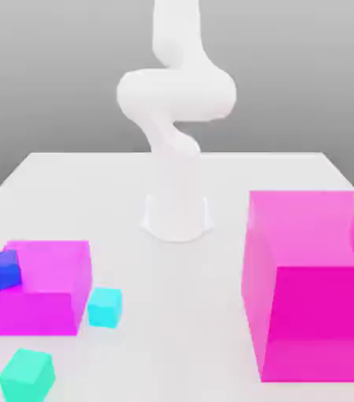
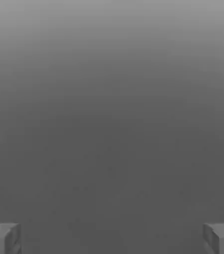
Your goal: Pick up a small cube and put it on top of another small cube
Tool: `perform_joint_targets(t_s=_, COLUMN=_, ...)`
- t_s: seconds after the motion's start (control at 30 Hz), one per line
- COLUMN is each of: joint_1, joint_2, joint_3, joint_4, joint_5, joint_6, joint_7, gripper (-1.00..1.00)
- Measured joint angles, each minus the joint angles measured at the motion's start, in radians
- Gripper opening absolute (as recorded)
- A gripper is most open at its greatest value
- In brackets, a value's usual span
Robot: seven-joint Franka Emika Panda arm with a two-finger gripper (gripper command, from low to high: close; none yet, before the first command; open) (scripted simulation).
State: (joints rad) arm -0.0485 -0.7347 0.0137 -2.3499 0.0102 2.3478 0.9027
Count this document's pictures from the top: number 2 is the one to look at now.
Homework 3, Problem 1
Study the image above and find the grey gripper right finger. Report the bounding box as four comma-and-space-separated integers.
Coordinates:
202, 222, 224, 254

